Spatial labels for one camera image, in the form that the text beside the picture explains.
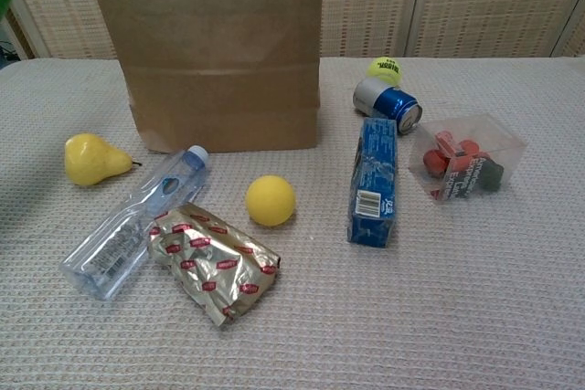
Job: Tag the gold foil snack packet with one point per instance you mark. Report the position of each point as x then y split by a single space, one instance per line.
215 262

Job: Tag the transparent water bottle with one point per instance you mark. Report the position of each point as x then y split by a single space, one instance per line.
137 207

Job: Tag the yellow pear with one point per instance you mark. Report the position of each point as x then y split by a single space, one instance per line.
89 159

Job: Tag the brown paper bag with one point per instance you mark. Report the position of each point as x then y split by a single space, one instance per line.
215 66

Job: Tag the yellow foam ball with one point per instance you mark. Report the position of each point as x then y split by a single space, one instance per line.
270 200

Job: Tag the blue rectangular box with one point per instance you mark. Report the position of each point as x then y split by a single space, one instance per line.
372 180

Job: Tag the blue silver drink can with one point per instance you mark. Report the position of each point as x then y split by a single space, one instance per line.
390 102

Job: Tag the yellow tennis ball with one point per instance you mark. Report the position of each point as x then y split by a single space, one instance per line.
384 69

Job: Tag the clear box with red pieces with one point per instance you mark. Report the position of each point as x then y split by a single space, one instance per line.
461 161

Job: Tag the white woven tablecloth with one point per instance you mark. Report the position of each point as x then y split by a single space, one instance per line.
411 294

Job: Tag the bamboo folding screen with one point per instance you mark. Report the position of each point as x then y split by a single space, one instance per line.
480 6

